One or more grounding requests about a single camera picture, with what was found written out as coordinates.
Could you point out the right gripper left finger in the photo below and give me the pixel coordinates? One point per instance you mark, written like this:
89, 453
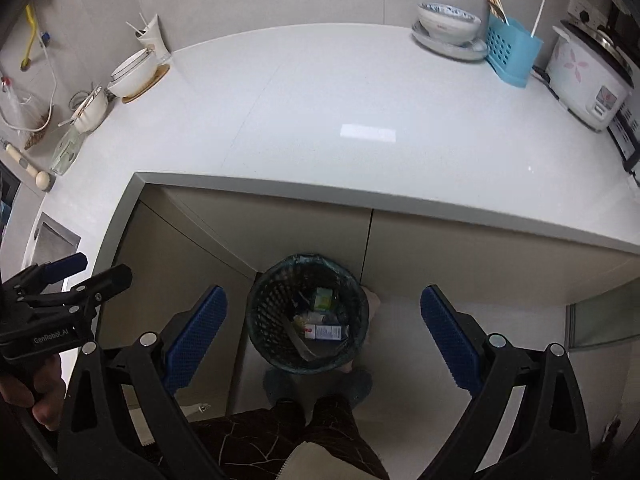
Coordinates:
121, 419

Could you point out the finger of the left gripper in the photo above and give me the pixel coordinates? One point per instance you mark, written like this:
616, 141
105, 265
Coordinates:
36, 278
84, 298

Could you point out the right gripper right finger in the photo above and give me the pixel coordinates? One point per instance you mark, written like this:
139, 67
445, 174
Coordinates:
549, 438

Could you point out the green white medicine box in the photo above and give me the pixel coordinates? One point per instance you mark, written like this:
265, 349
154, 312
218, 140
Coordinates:
323, 299

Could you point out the dark mesh trash bin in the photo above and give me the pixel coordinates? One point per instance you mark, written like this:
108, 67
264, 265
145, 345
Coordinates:
281, 302

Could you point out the person left hand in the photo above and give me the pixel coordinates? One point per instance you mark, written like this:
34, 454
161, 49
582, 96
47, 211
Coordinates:
45, 398

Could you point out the white small pot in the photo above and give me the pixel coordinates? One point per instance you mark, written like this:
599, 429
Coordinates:
90, 113

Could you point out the blue white milk carton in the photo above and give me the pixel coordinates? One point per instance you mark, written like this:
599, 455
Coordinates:
325, 332

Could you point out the white toothpick holder vase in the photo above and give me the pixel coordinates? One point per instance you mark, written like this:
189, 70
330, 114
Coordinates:
150, 36

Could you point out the white floral rice cooker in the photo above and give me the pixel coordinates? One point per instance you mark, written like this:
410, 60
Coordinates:
588, 75

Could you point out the blue utensil holder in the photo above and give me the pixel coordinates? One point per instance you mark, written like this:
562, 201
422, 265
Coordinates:
512, 50

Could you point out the white bowl with red rim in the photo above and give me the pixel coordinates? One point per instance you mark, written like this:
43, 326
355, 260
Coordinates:
448, 23

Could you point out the wooden chopsticks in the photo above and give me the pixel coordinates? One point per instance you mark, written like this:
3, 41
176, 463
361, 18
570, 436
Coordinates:
496, 8

